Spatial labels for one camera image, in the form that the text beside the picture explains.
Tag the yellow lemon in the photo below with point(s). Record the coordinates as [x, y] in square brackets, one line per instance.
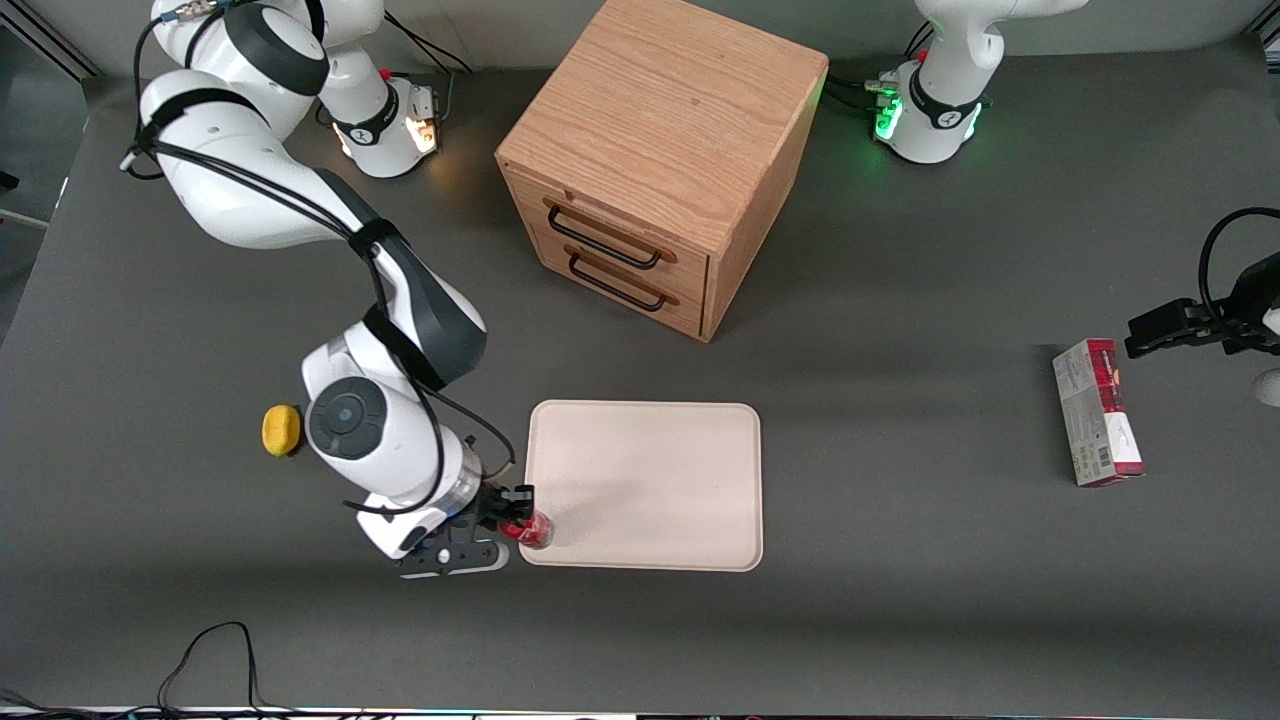
[279, 430]

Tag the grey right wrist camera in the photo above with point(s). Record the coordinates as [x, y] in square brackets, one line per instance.
[455, 560]

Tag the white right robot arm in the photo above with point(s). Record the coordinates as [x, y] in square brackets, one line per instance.
[390, 330]

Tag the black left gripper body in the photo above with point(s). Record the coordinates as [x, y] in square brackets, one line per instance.
[1249, 305]

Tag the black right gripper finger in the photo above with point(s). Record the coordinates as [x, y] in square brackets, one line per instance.
[518, 494]
[500, 535]

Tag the wooden drawer cabinet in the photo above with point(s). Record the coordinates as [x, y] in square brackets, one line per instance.
[660, 130]

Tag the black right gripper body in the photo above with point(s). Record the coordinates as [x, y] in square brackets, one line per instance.
[497, 503]

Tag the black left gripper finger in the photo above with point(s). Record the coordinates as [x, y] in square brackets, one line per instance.
[1160, 335]
[1195, 310]

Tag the beige rectangular tray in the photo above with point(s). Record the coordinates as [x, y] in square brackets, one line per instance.
[650, 480]

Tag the red coke bottle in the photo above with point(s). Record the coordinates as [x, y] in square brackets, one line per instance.
[535, 530]

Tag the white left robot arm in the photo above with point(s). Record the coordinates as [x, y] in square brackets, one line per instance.
[945, 90]

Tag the red and white carton box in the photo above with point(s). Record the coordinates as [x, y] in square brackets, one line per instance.
[1096, 412]

